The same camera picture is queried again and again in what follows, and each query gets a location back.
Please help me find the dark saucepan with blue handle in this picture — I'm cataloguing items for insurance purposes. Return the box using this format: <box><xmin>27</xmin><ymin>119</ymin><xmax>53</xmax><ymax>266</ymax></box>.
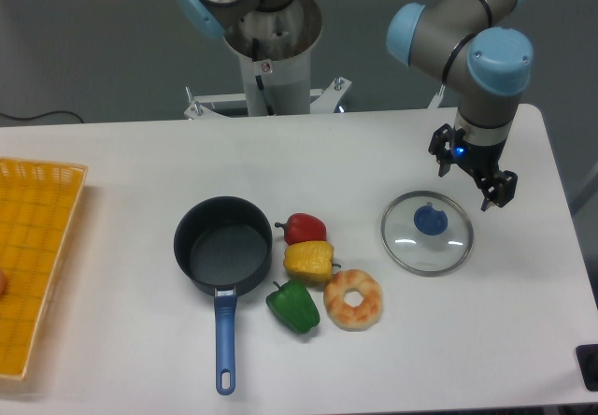
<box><xmin>174</xmin><ymin>196</ymin><xmax>273</xmax><ymax>395</ymax></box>

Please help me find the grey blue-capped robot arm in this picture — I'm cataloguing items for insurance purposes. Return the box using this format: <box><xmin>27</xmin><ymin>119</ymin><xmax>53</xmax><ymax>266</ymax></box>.
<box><xmin>177</xmin><ymin>0</ymin><xmax>534</xmax><ymax>207</ymax></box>

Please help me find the glazed donut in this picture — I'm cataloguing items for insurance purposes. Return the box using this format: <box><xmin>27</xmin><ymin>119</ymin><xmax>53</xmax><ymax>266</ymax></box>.
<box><xmin>323</xmin><ymin>269</ymin><xmax>383</xmax><ymax>331</ymax></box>

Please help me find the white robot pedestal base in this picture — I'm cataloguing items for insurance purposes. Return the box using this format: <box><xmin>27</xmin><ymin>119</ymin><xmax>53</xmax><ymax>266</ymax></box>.
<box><xmin>183</xmin><ymin>0</ymin><xmax>352</xmax><ymax>120</ymax></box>

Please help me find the yellow woven basket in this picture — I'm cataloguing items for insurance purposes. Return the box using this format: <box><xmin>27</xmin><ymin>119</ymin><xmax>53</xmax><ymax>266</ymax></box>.
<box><xmin>1</xmin><ymin>158</ymin><xmax>88</xmax><ymax>380</ymax></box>

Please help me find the glass lid with blue knob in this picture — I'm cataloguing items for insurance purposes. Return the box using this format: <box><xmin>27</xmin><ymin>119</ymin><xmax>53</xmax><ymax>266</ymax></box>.
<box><xmin>380</xmin><ymin>191</ymin><xmax>474</xmax><ymax>277</ymax></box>

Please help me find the black cable on floor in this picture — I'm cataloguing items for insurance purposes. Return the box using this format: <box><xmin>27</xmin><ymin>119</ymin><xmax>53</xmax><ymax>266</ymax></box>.
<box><xmin>0</xmin><ymin>110</ymin><xmax>86</xmax><ymax>123</ymax></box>

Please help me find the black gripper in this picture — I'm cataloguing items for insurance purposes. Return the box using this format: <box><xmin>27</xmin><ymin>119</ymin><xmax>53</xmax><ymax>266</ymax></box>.
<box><xmin>429</xmin><ymin>124</ymin><xmax>518</xmax><ymax>210</ymax></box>

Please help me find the green bell pepper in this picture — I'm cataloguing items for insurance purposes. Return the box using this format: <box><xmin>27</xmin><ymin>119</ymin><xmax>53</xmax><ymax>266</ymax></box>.
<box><xmin>265</xmin><ymin>279</ymin><xmax>320</xmax><ymax>335</ymax></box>

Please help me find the black device at table edge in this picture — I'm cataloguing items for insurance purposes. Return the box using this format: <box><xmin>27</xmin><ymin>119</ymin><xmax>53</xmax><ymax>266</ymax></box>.
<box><xmin>576</xmin><ymin>344</ymin><xmax>598</xmax><ymax>392</ymax></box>

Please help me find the yellow bell pepper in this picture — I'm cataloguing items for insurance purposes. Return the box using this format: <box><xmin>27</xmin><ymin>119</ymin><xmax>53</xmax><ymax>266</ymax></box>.
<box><xmin>283</xmin><ymin>240</ymin><xmax>335</xmax><ymax>284</ymax></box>

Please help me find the red bell pepper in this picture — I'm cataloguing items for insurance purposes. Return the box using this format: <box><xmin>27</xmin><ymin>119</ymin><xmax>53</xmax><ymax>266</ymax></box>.
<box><xmin>275</xmin><ymin>213</ymin><xmax>327</xmax><ymax>245</ymax></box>

